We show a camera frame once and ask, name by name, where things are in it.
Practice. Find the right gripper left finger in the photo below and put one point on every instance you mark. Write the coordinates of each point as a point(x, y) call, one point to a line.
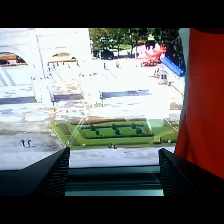
point(46, 176)

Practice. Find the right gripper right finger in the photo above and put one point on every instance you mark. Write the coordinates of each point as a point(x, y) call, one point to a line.
point(186, 178)

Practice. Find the red T-shirt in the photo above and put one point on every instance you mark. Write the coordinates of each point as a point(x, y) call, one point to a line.
point(206, 100)

